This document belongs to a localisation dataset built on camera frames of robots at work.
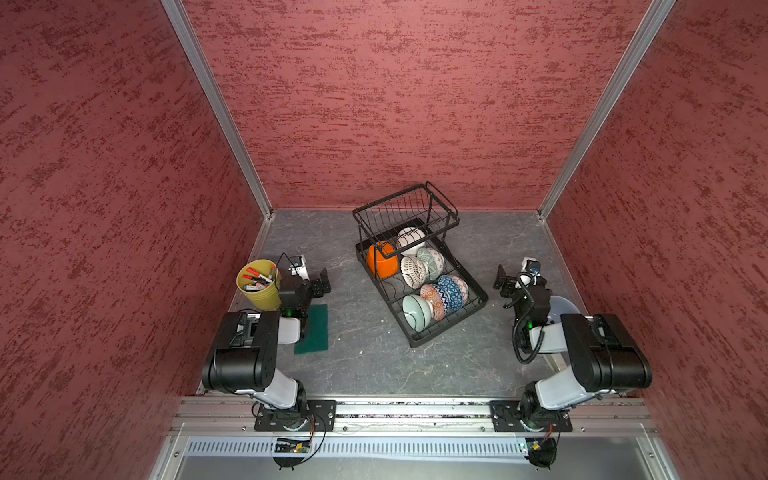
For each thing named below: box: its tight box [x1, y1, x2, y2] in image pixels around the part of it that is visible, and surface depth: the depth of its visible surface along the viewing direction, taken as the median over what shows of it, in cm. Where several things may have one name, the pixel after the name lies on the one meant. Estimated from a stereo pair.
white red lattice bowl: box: [400, 256, 429, 289], surface depth 99 cm
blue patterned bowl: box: [433, 275, 463, 313], surface depth 96 cm
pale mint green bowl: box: [402, 294, 434, 333], surface depth 89 cm
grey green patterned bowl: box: [416, 247, 445, 281], surface depth 96 cm
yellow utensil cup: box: [236, 259, 282, 311], surface depth 88 cm
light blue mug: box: [547, 295, 581, 323], surface depth 90 cm
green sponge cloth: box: [294, 304, 329, 355], surface depth 91 cm
